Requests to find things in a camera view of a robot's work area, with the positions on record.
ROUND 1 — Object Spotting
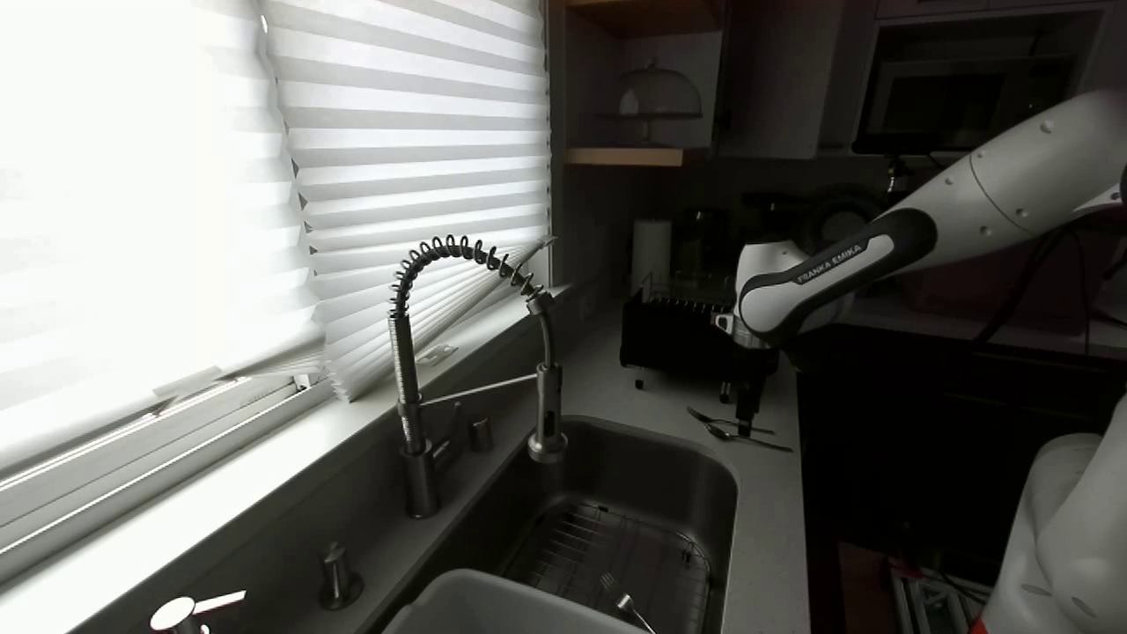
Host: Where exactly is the white pleated window blind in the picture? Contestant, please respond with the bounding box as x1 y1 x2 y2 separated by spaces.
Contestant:
260 0 548 400

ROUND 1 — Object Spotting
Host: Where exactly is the utensil in sink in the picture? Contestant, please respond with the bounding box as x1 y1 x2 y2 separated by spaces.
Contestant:
617 594 658 634

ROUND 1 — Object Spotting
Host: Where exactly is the chrome spring kitchen faucet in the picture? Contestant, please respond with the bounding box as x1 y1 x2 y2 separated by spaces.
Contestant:
388 232 574 522

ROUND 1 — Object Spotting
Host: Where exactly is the wire sink bottom grid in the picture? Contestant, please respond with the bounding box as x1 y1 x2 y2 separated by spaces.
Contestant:
495 498 712 634

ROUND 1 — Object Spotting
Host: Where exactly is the wooden wall shelf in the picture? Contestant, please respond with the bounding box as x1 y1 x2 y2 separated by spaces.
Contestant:
564 148 688 168

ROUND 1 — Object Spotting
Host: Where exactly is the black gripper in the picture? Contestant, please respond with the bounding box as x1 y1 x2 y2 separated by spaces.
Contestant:
731 348 778 441

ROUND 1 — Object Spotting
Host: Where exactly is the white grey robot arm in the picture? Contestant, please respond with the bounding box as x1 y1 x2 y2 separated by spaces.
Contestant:
716 87 1127 441

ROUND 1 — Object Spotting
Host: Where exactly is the glass dome on shelf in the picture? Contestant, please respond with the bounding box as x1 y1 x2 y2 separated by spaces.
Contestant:
617 63 704 121

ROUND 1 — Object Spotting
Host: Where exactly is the silver spoon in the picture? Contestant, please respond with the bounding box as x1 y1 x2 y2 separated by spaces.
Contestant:
708 425 792 455

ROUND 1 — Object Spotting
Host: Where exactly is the white paper towel roll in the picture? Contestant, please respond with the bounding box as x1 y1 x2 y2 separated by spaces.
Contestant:
630 218 671 300

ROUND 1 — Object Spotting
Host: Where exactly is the black dish drying rack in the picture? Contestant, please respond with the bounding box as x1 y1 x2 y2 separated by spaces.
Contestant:
618 294 737 379

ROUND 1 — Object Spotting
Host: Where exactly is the chrome soap dispenser pump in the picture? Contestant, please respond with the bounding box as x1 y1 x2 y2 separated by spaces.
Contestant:
320 542 362 609

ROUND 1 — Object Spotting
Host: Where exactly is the white handled dish brush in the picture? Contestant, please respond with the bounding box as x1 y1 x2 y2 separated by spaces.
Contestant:
146 587 245 634

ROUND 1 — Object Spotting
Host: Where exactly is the small metal sink button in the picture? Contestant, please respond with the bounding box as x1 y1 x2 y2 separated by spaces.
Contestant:
469 415 491 455

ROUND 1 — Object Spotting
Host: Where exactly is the white plastic wash basin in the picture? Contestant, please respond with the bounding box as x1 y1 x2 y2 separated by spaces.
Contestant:
381 566 639 634

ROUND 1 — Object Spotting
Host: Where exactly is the silver fork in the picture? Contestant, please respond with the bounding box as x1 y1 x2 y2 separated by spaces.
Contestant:
688 406 778 435

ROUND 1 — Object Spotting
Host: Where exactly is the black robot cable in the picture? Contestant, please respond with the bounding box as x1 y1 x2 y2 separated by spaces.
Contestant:
989 209 1127 357

